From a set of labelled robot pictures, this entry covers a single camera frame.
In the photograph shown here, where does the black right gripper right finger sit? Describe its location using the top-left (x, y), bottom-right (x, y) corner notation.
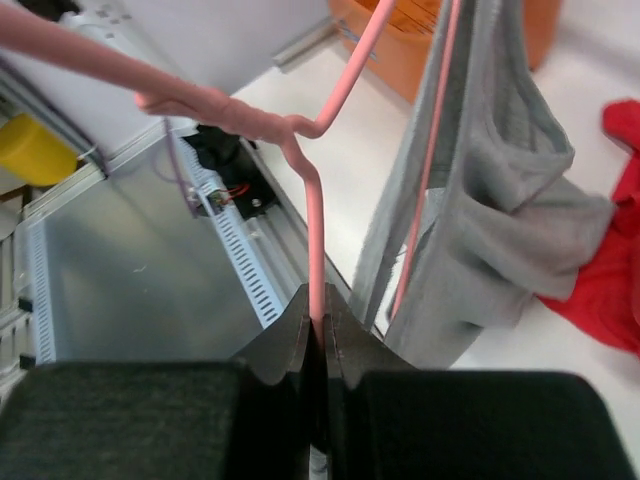
top-left (323, 283), bottom-right (414, 389)

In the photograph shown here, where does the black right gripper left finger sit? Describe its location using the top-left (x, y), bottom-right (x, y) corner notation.
top-left (232, 284), bottom-right (312, 386)

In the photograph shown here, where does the grey tank top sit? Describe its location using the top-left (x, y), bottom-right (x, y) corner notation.
top-left (350, 1), bottom-right (614, 369)

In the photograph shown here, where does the red tank top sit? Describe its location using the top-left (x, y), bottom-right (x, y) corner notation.
top-left (541, 99), bottom-right (639, 355)

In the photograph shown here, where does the pink wire hanger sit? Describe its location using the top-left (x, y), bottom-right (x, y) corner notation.
top-left (0, 0), bottom-right (464, 326)

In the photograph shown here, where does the orange plastic bin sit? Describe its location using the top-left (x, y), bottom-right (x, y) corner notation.
top-left (328, 0), bottom-right (562, 103)

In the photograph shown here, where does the yellow plastic object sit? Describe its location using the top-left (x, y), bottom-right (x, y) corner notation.
top-left (1, 114), bottom-right (78, 187)

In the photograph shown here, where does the white slotted cable duct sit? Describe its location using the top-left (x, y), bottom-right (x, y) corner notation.
top-left (174, 137), bottom-right (284, 329)

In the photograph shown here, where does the purple cable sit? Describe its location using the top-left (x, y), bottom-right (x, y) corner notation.
top-left (149, 117), bottom-right (201, 221)

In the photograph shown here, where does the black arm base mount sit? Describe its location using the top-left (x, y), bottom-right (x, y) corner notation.
top-left (184, 125), bottom-right (279, 219)

